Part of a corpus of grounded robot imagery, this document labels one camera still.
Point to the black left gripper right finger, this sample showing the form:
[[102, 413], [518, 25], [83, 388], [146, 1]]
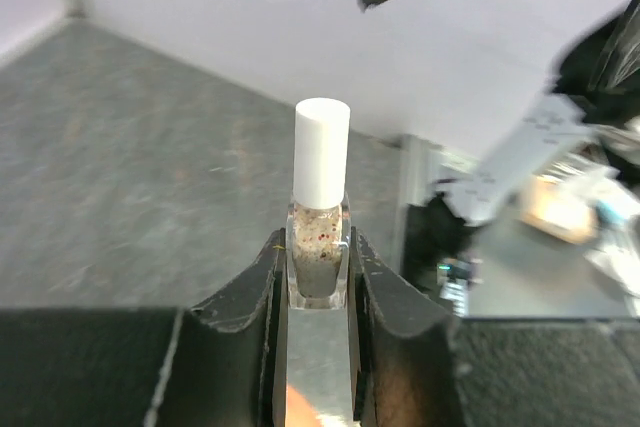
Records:
[[413, 363]]

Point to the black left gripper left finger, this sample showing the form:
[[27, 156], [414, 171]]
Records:
[[219, 363]]

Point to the nail polish bottle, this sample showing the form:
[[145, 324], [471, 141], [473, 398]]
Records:
[[317, 247]]

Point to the white nail polish cap brush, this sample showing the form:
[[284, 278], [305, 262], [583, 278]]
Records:
[[320, 152]]

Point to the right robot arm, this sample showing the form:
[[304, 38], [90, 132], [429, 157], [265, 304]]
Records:
[[528, 203]]

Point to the mannequin hand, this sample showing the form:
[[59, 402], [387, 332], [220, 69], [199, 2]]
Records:
[[300, 412]]

